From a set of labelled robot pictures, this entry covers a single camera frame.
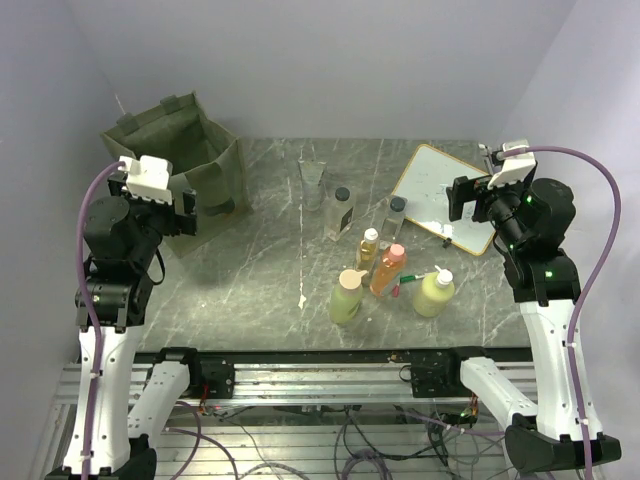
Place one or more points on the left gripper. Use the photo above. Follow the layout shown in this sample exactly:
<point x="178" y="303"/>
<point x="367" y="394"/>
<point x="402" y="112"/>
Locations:
<point x="175" y="223"/>

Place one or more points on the yellow pump bottle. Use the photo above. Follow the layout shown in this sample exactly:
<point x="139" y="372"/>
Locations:
<point x="434" y="293"/>

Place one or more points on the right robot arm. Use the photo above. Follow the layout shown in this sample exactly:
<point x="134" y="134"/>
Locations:
<point x="560" y="430"/>

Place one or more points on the small whiteboard yellow frame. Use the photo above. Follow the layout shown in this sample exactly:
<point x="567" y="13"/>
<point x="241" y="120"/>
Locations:
<point x="423" y="184"/>

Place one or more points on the green marker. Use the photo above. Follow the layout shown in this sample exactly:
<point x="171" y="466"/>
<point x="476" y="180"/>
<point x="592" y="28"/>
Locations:
<point x="412" y="278"/>

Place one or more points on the aluminium rail frame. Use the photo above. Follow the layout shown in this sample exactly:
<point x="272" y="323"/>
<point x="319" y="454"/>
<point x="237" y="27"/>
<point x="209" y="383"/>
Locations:
<point x="299" y="384"/>

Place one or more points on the small clear bottle grey cap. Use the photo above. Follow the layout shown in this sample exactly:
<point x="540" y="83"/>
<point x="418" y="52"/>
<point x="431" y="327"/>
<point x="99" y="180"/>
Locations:
<point x="393" y="221"/>

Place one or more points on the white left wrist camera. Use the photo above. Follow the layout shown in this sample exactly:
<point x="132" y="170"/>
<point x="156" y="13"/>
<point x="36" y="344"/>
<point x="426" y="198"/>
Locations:
<point x="147" y="178"/>

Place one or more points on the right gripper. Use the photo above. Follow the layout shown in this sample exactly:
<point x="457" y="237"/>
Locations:
<point x="464" y="190"/>

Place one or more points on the clear tube with dark label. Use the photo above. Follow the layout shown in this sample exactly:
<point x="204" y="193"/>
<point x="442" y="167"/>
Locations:
<point x="312" y="182"/>

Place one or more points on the amber bottle white cap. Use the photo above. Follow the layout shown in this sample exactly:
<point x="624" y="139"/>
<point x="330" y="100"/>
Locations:
<point x="367" y="253"/>

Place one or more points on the orange bottle pink cap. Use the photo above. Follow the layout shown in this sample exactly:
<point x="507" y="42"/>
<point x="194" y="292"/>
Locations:
<point x="389" y="270"/>

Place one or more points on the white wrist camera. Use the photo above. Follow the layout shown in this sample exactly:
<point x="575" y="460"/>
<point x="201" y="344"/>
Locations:
<point x="507" y="165"/>
<point x="147" y="178"/>

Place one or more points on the clear bottle with black label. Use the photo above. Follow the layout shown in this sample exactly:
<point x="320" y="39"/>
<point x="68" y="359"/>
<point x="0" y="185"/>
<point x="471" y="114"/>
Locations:
<point x="339" y="213"/>

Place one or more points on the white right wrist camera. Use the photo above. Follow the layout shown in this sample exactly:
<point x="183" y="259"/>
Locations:
<point x="507" y="165"/>

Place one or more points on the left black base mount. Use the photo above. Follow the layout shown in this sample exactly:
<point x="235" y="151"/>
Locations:
<point x="210" y="376"/>

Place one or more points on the olive canvas bag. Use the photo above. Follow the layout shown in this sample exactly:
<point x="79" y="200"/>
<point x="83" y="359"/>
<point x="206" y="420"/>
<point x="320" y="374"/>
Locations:
<point x="205" y="157"/>

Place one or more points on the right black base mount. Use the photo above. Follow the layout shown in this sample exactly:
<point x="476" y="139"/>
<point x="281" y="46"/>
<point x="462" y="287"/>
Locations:
<point x="436" y="373"/>

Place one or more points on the green bottle beige cap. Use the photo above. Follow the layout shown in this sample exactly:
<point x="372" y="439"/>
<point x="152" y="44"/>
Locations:
<point x="346" y="296"/>

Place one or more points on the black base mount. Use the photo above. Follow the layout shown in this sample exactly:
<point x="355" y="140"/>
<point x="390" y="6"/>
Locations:
<point x="436" y="373"/>
<point x="210" y="376"/>

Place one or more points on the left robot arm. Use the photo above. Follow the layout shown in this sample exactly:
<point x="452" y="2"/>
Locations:
<point x="118" y="237"/>

